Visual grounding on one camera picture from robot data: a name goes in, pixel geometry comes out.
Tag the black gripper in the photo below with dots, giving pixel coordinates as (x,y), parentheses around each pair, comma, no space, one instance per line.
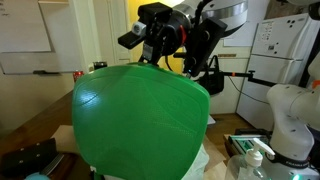
(168,33)

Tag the green trash can lid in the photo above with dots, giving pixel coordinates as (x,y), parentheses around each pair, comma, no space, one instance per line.
(140,126)

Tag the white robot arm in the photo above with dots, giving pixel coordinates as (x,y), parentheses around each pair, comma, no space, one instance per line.
(290,133)

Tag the red soda can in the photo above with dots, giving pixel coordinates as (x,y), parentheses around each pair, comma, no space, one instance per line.
(78,75)

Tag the white panel door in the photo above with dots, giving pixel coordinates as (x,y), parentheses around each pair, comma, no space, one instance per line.
(120,33)

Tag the black tumbler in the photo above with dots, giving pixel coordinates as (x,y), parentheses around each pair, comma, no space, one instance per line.
(100,65)

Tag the black hanging bag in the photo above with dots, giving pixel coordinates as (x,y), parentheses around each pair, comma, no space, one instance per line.
(213,83)

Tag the handwritten paper sheet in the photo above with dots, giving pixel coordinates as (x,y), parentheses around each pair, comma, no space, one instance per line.
(238,40)

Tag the pale paper napkin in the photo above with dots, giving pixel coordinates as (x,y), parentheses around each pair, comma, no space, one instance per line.
(211,120)

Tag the black whiteboard eraser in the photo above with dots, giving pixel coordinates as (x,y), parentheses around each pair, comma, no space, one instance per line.
(46,72)

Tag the whiteboard with tray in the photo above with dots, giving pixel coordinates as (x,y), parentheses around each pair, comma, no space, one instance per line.
(40,61)

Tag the white refrigerator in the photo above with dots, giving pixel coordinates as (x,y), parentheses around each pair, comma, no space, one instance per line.
(280,66)

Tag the plain white whiteboard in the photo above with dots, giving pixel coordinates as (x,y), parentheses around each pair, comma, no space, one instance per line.
(23,26)

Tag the brown wooden table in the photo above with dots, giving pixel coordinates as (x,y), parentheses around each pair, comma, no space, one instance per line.
(33,130)

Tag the clear pump sanitizer bottle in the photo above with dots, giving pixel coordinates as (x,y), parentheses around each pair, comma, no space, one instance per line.
(255,156)

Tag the black riveted case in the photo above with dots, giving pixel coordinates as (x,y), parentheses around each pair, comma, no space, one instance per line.
(26,156)

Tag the light blue round object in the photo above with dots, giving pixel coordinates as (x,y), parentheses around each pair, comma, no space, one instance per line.
(36,176)

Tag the black stereo camera bar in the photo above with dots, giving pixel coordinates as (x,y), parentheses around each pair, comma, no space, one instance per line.
(178,55)

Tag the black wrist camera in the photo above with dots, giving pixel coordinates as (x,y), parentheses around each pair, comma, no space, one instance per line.
(131,40)

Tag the black wrist mount box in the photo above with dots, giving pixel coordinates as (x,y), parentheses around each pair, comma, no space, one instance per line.
(206,43)

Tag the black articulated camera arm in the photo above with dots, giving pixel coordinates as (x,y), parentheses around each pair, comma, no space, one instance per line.
(240,73)

